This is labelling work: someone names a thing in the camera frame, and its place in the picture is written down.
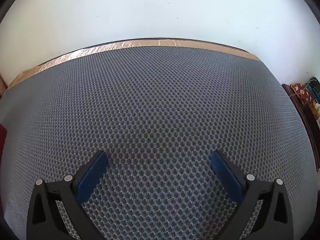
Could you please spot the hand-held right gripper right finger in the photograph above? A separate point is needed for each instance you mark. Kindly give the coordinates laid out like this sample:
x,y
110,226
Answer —
x,y
226,175

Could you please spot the red patterned pouch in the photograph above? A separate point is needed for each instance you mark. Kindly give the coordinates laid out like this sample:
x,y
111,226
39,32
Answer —
x,y
301,92

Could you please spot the dark wooden shelf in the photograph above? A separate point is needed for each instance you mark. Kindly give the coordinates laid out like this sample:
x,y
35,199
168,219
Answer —
x,y
306,120

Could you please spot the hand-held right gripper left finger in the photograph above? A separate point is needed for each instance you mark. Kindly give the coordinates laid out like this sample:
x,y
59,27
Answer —
x,y
91,175

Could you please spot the grey honeycomb mesh mat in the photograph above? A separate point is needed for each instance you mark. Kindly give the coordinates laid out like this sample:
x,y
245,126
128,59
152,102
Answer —
x,y
160,105

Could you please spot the tan tape strip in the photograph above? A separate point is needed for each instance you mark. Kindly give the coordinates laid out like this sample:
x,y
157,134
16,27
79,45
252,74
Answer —
x,y
105,48

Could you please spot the dark red cloth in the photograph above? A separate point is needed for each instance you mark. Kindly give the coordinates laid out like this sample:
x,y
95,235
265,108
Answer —
x,y
3,140

